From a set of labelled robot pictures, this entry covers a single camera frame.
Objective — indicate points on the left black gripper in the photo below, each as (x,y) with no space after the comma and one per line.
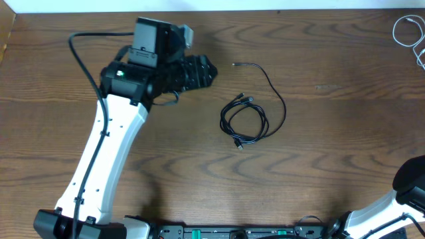
(187,74)

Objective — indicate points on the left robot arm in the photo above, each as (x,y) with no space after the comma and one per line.
(154,64)

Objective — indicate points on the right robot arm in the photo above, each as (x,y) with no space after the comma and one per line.
(402,206)

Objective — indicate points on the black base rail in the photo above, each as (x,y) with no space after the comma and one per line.
(174,231)

